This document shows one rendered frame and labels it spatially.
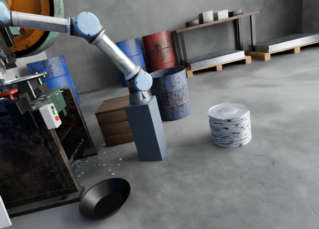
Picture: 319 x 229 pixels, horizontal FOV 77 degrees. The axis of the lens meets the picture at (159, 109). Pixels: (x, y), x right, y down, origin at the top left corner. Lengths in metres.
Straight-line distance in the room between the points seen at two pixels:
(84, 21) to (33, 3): 0.82
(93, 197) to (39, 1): 1.44
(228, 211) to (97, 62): 4.19
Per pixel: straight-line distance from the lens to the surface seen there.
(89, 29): 1.12
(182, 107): 2.05
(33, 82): 1.56
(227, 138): 1.50
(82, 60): 4.86
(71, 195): 1.51
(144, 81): 1.19
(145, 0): 4.71
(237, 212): 1.13
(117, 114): 1.78
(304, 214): 1.17
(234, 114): 1.49
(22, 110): 1.23
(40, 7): 1.88
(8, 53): 1.59
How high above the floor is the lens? 0.86
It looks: 20 degrees down
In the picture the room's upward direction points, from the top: 13 degrees counter-clockwise
